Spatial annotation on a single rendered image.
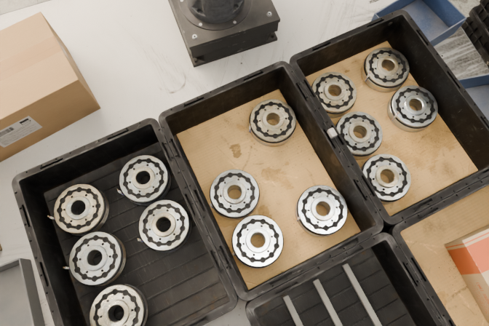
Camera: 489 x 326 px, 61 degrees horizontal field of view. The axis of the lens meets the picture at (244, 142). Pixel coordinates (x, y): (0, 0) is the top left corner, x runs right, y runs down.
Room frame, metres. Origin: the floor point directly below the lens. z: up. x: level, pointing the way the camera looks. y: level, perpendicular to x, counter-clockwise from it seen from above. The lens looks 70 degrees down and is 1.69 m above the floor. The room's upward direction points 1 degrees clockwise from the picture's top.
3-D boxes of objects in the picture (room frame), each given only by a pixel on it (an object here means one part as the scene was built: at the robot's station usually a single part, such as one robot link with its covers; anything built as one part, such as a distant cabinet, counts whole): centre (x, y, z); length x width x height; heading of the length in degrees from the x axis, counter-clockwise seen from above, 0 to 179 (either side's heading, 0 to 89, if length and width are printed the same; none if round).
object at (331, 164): (0.22, -0.04, 0.87); 0.40 x 0.30 x 0.11; 27
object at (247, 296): (0.22, -0.04, 0.92); 0.40 x 0.30 x 0.02; 27
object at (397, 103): (0.39, -0.38, 0.86); 0.10 x 0.10 x 0.01
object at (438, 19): (0.70, -0.47, 0.74); 0.20 x 0.15 x 0.07; 124
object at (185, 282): (0.09, 0.23, 0.87); 0.40 x 0.30 x 0.11; 27
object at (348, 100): (0.42, -0.20, 0.86); 0.10 x 0.10 x 0.01
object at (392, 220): (0.36, -0.31, 0.92); 0.40 x 0.30 x 0.02; 27
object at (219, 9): (0.72, 0.08, 0.85); 0.15 x 0.15 x 0.10
